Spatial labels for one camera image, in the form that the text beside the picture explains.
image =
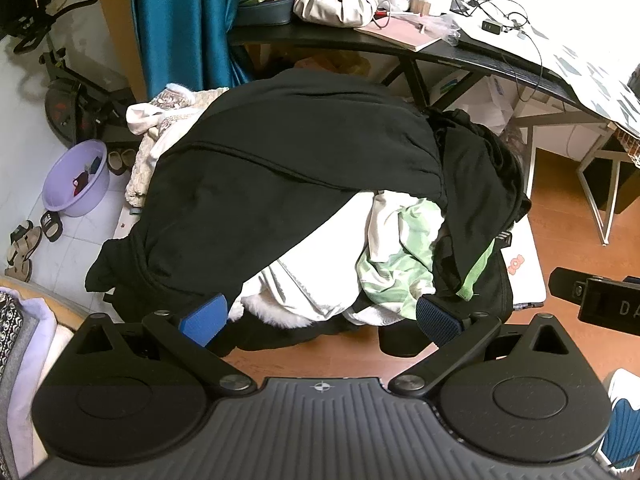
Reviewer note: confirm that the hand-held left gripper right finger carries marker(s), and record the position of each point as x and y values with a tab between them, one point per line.
440	319

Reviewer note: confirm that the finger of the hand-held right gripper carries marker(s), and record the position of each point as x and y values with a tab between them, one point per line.
567	285

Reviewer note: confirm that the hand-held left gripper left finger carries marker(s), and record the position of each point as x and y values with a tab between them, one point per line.
207	317

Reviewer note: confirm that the black garment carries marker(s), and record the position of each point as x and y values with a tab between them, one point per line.
275	175

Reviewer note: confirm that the white storage box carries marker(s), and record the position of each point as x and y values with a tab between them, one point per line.
530	280

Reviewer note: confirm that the green white cloth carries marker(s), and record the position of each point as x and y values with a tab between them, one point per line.
400	265

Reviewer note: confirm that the blue white striped cloth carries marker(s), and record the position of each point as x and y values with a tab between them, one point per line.
625	425

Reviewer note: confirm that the black box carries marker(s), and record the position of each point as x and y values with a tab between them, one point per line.
622	175

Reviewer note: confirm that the dark garment with green stripe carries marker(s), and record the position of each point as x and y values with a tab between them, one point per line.
475	170

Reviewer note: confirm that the cream knit cloth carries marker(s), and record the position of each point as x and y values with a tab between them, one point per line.
150	160

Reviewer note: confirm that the tan flat shoe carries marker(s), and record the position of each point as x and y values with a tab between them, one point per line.
129	159
116	162

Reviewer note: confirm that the black slipper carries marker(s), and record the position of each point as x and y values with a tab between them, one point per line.
51	227

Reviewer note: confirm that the lavender blanket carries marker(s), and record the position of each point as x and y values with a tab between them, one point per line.
25	360

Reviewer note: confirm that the purple plastic basin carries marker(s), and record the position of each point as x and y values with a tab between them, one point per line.
65	195

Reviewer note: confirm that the brown sandal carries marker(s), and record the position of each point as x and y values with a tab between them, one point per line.
27	240
20	267

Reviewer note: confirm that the white cardboard box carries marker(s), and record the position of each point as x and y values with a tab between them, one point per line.
480	105

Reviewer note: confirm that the black exercise bike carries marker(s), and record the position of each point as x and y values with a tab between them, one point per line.
65	110

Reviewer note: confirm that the black charger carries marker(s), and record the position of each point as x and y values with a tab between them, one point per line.
492	27

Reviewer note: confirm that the pink notebook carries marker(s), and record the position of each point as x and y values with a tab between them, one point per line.
400	32

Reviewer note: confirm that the teal curtain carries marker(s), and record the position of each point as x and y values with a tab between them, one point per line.
185	20

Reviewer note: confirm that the black desk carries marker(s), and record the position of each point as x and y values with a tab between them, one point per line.
310	35

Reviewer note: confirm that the orange wooden panel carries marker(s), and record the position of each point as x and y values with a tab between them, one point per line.
115	20

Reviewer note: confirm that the cream fabric bag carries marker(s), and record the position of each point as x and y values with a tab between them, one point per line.
330	5

